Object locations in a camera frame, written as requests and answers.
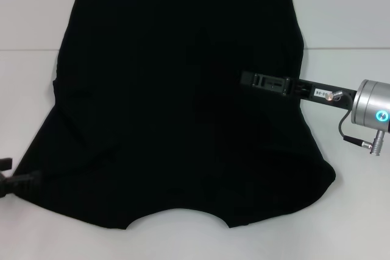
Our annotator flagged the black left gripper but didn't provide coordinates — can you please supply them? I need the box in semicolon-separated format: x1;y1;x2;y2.
0;157;43;200

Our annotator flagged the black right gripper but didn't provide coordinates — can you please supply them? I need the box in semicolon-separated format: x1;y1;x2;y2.
239;70;357;111

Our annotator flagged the black t-shirt with white print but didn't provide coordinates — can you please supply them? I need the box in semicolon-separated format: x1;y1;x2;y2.
13;0;336;231

